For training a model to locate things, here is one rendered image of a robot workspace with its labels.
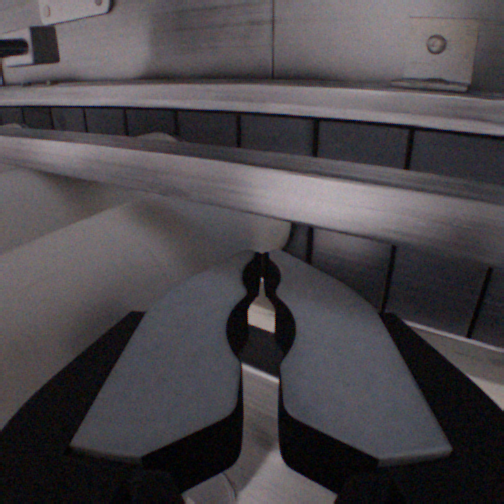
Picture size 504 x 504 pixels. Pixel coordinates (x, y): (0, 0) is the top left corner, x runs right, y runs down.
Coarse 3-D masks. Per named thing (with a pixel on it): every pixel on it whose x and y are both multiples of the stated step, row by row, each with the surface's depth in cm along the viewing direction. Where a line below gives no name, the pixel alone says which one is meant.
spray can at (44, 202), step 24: (24, 168) 14; (0, 192) 12; (24, 192) 13; (48, 192) 13; (72, 192) 14; (96, 192) 14; (120, 192) 15; (144, 192) 16; (0, 216) 12; (24, 216) 12; (48, 216) 13; (72, 216) 14; (0, 240) 11; (24, 240) 12
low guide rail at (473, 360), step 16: (256, 304) 17; (272, 304) 17; (256, 320) 17; (272, 320) 16; (432, 336) 14; (448, 352) 14; (464, 352) 14; (480, 352) 13; (496, 352) 13; (464, 368) 13; (480, 368) 13; (496, 368) 13; (480, 384) 12; (496, 384) 12; (496, 400) 12
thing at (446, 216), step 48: (0, 144) 14; (48, 144) 12; (96, 144) 11; (144, 144) 10; (192, 144) 10; (192, 192) 9; (240, 192) 9; (288, 192) 8; (336, 192) 7; (384, 192) 7; (432, 192) 7; (480, 192) 6; (384, 240) 7; (432, 240) 7; (480, 240) 6
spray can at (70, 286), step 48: (48, 240) 10; (96, 240) 10; (144, 240) 11; (192, 240) 12; (240, 240) 14; (288, 240) 18; (0, 288) 8; (48, 288) 9; (96, 288) 10; (144, 288) 11; (0, 336) 8; (48, 336) 8; (96, 336) 9; (0, 384) 7
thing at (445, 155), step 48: (240, 144) 18; (288, 144) 16; (336, 144) 15; (384, 144) 14; (432, 144) 13; (480, 144) 13; (336, 240) 17; (384, 288) 17; (432, 288) 16; (480, 288) 15; (480, 336) 15
